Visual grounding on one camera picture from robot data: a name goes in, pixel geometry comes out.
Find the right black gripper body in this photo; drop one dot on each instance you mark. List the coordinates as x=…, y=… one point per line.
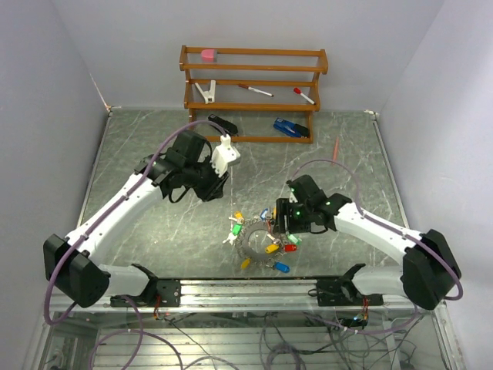
x=297, y=216

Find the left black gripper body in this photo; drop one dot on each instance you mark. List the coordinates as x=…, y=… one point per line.
x=203, y=179

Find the green key tag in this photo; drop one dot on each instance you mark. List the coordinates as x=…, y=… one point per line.
x=294, y=239

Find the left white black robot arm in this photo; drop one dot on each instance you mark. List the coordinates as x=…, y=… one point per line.
x=74, y=263

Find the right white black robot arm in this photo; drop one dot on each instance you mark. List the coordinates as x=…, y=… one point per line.
x=425, y=270

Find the black stapler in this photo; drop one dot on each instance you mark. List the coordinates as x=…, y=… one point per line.
x=230, y=128

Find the orange pencil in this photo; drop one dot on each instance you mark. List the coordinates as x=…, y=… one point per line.
x=336, y=147

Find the white clamp tool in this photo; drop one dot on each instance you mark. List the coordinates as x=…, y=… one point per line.
x=207, y=95

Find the blue stapler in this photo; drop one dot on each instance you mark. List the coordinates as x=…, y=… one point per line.
x=291, y=129

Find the wooden three-tier rack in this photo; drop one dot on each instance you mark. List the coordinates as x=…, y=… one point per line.
x=276, y=71

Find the red white marker pen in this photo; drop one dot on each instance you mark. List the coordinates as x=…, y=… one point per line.
x=255, y=90

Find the pink eraser block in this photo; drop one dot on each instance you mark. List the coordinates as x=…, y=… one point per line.
x=208, y=55

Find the red capped white marker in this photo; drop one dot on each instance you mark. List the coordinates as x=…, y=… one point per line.
x=304, y=96

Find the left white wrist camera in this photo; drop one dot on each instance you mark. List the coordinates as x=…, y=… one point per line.
x=224, y=156

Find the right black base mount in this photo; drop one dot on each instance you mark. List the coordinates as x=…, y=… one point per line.
x=330, y=291

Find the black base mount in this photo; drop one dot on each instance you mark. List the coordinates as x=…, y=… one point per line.
x=330, y=291
x=159, y=292

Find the aluminium rail frame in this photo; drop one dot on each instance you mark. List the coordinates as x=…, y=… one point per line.
x=250, y=295

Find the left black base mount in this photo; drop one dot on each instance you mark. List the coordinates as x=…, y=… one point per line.
x=159, y=292

